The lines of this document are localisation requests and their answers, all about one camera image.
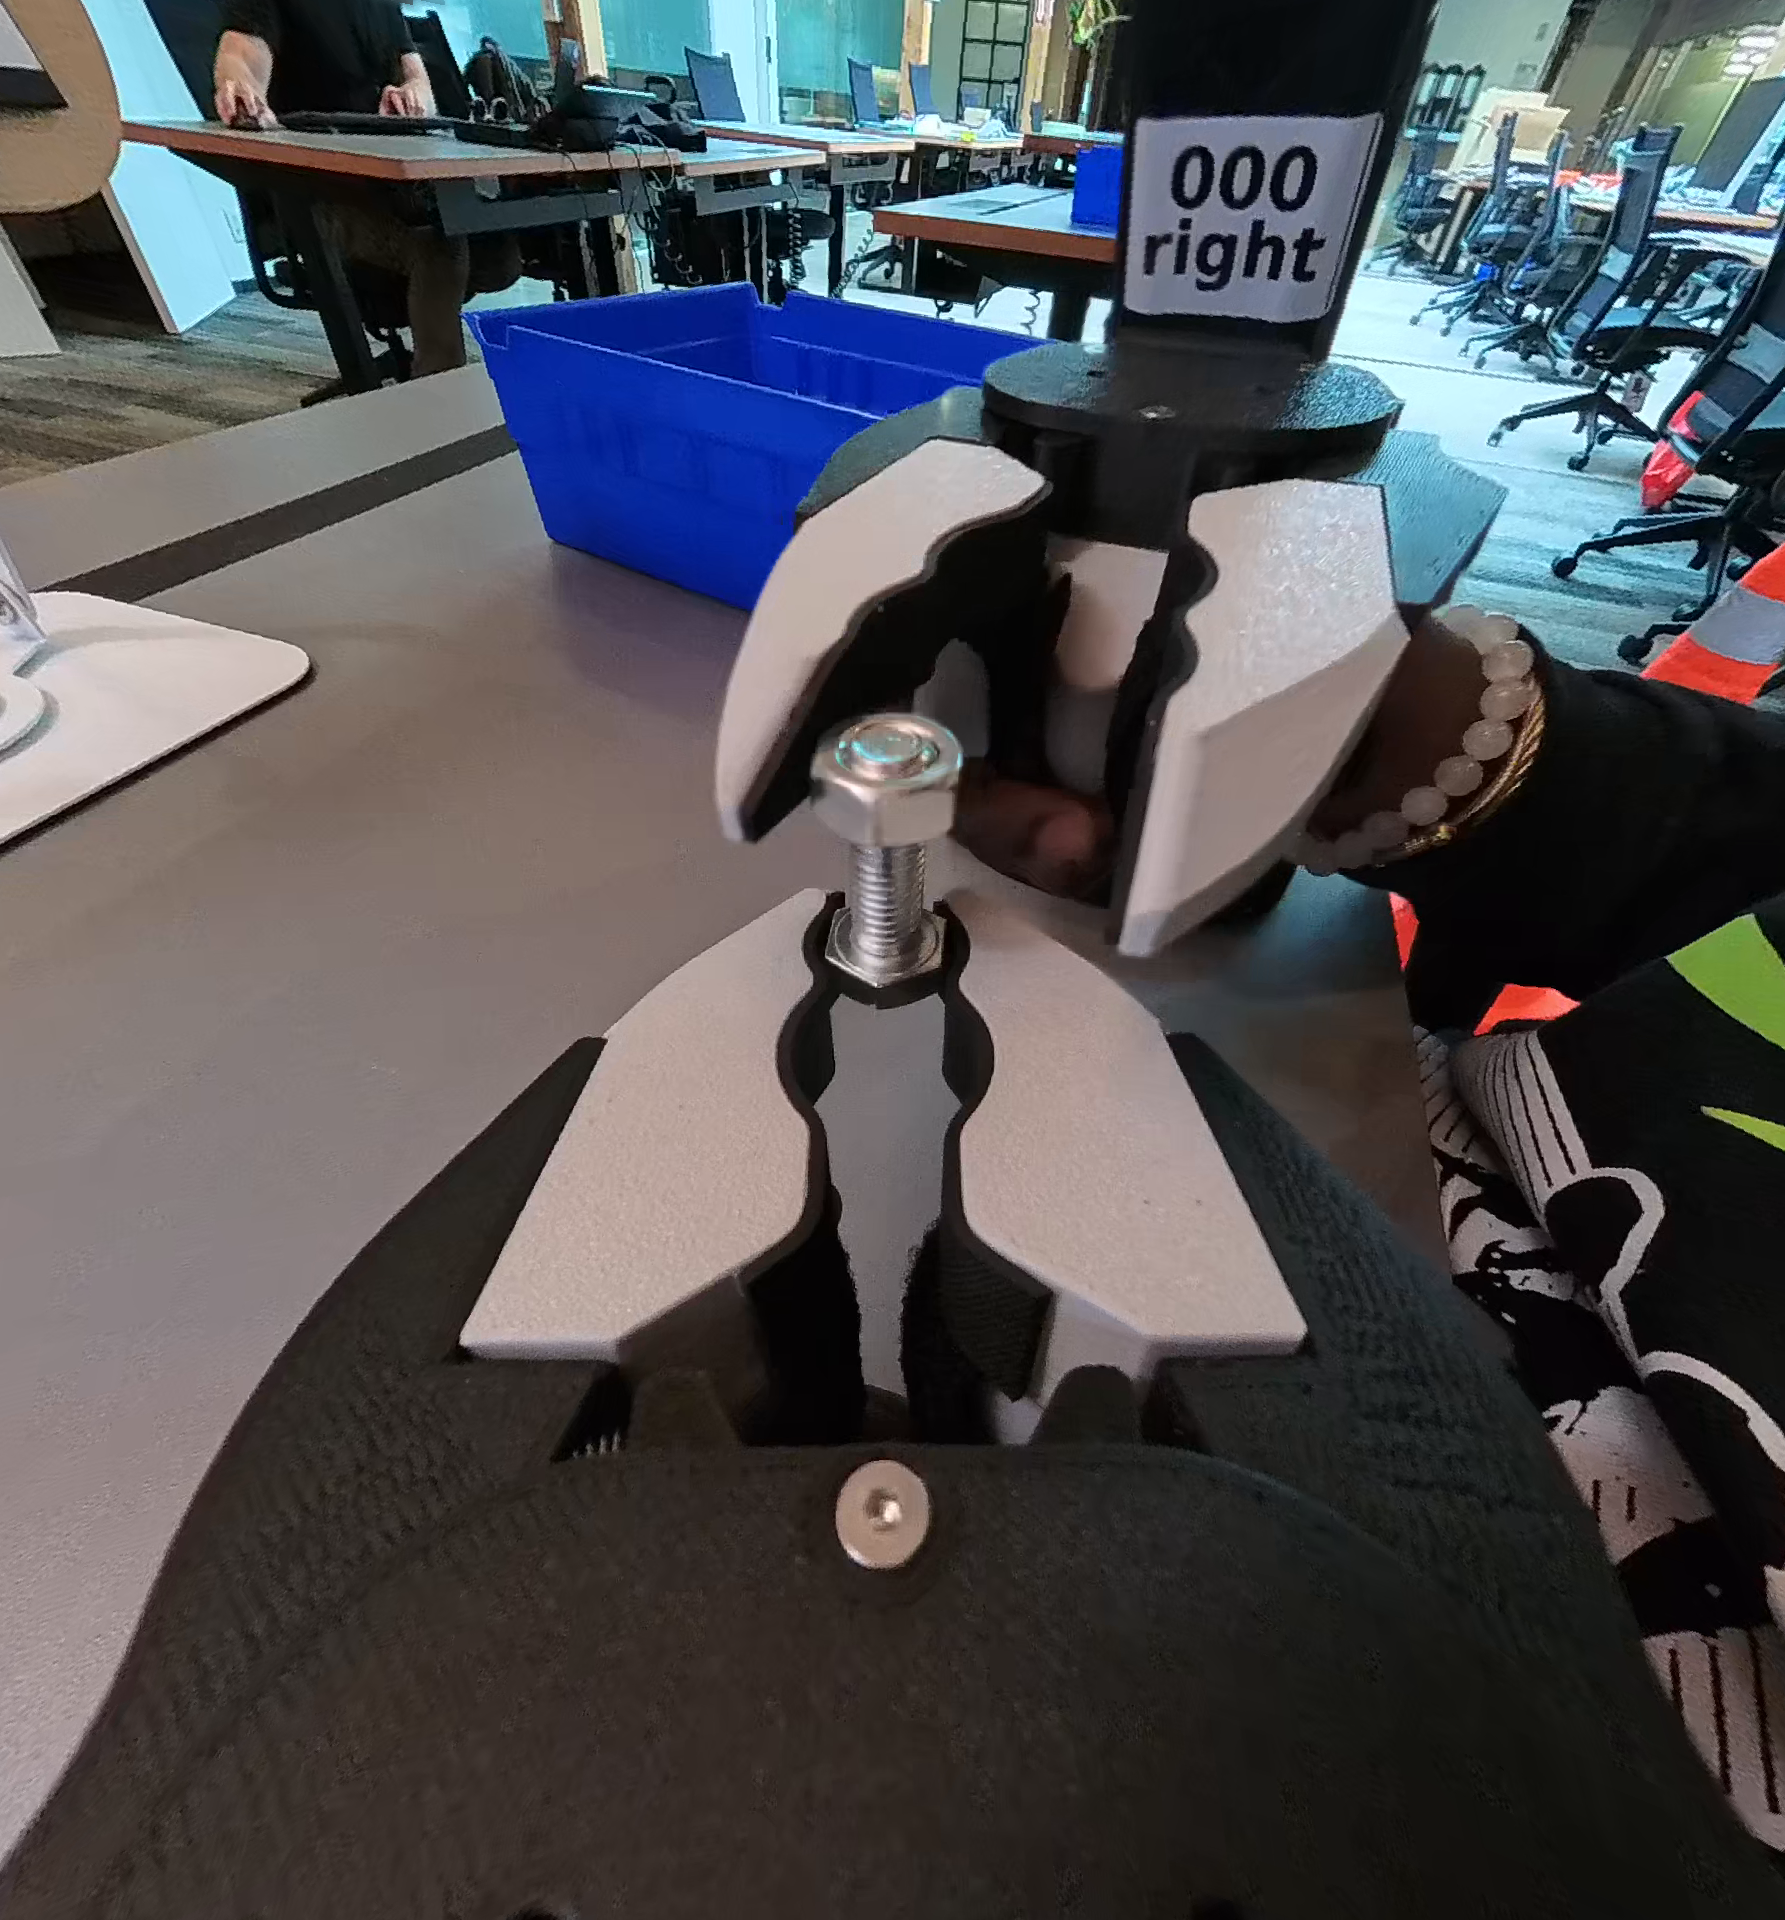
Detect wood-topped office desk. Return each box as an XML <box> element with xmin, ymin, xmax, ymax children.
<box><xmin>125</xmin><ymin>117</ymin><xmax>834</xmax><ymax>399</ymax></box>
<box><xmin>874</xmin><ymin>185</ymin><xmax>1127</xmax><ymax>337</ymax></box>

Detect row of black office chairs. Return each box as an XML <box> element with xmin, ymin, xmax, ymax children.
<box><xmin>1370</xmin><ymin>59</ymin><xmax>1785</xmax><ymax>661</ymax></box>

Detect white bead bracelet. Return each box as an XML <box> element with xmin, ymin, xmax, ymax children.
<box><xmin>1288</xmin><ymin>605</ymin><xmax>1541</xmax><ymax>878</ymax></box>

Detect steel hex nut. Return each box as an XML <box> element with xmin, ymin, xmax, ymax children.
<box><xmin>810</xmin><ymin>717</ymin><xmax>967</xmax><ymax>848</ymax></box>

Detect white poster stand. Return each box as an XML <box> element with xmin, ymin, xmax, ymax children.
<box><xmin>0</xmin><ymin>397</ymin><xmax>312</xmax><ymax>883</ymax></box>

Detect steel hex bolt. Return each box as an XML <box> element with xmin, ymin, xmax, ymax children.
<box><xmin>828</xmin><ymin>839</ymin><xmax>960</xmax><ymax>995</ymax></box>

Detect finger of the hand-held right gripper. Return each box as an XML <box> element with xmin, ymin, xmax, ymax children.
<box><xmin>716</xmin><ymin>438</ymin><xmax>1055</xmax><ymax>843</ymax></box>
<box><xmin>1107</xmin><ymin>476</ymin><xmax>1410</xmax><ymax>958</ymax></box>

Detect person's right forearm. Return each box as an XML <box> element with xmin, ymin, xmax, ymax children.
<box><xmin>1370</xmin><ymin>637</ymin><xmax>1785</xmax><ymax>1036</ymax></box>

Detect gold bracelet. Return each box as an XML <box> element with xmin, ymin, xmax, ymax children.
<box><xmin>1410</xmin><ymin>683</ymin><xmax>1550</xmax><ymax>865</ymax></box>

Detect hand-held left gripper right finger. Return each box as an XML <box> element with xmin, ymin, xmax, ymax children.
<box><xmin>905</xmin><ymin>888</ymin><xmax>1312</xmax><ymax>1441</ymax></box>

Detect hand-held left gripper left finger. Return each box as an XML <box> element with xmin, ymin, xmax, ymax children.
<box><xmin>458</xmin><ymin>885</ymin><xmax>864</xmax><ymax>1419</ymax></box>

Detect person's right hand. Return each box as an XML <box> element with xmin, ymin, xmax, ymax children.
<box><xmin>960</xmin><ymin>622</ymin><xmax>1439</xmax><ymax>906</ymax></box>

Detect black white patterned pants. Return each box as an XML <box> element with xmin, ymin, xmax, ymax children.
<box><xmin>1416</xmin><ymin>1028</ymin><xmax>1785</xmax><ymax>1875</ymax></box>

